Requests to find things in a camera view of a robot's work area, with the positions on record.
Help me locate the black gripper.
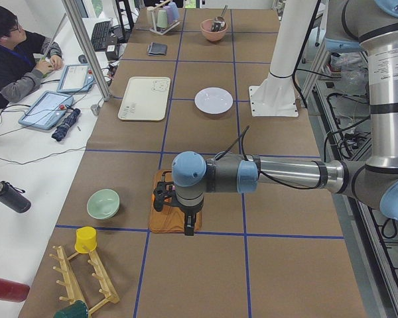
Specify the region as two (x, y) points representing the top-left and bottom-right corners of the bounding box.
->
(184, 213), (196, 236)

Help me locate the white round plate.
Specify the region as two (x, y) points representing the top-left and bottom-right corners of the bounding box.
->
(194, 87), (233, 115)

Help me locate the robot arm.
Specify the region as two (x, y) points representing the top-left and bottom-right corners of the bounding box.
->
(172, 1), (398, 235)

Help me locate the cream bear tray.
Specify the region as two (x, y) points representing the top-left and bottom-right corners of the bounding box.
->
(117, 76), (170, 121)

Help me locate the wooden cutting board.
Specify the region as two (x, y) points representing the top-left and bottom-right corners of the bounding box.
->
(148, 169), (202, 234)

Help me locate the green ceramic bowl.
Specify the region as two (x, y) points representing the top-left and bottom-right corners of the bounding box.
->
(87, 189), (120, 220)

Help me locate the yellow cup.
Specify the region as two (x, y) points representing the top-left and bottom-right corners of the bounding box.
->
(74, 227), (98, 254)

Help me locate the wooden cup rack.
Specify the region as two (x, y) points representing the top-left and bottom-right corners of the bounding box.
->
(49, 246), (120, 317)

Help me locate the dark green cup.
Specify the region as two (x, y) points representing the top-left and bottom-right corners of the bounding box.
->
(53, 300), (89, 318)

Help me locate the folded blue umbrella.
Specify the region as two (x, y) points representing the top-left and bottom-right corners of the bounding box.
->
(52, 109), (81, 142)

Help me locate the folded grey cloth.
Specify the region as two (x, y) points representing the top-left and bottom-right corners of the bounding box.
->
(147, 42), (167, 56)

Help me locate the near teach pendant tablet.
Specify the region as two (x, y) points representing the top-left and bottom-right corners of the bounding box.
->
(18, 91), (74, 131)

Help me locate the teach pendant tablet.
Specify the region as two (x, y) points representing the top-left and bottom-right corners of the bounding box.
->
(18, 91), (74, 131)
(56, 64), (94, 93)

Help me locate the far teach pendant tablet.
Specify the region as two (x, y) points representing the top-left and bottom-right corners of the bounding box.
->
(56, 64), (94, 93)

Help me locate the black small box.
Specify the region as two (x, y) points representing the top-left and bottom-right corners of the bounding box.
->
(105, 44), (119, 61)

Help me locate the black thermos bottle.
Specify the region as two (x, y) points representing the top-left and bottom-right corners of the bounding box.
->
(0, 181), (31, 213)

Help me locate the pink bowl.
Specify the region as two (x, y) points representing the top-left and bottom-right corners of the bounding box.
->
(200, 19), (228, 42)

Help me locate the white cup rack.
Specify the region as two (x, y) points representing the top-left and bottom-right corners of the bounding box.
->
(149, 20), (180, 35)

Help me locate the computer mouse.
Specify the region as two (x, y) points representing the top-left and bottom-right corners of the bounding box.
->
(78, 54), (88, 64)

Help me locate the metal scoop in bowl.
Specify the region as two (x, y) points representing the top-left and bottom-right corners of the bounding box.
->
(211, 5), (228, 32)

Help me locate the green pastel cup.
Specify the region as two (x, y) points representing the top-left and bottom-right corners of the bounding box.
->
(157, 9), (168, 29)

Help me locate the black keyboard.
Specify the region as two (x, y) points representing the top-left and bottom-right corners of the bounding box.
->
(90, 21), (111, 52)

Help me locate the purple pastel cup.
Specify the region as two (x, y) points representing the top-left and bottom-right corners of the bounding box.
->
(163, 2), (179, 24)

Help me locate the red bottle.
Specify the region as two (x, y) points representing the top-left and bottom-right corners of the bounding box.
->
(0, 278), (30, 303)

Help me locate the seated person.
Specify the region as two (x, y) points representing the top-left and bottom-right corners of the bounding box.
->
(0, 6), (63, 109)

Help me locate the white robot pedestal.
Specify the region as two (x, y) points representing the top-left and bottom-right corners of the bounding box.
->
(249, 0), (320, 117)

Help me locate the aluminium frame post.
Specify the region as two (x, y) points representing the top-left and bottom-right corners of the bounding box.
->
(62, 0), (111, 102)

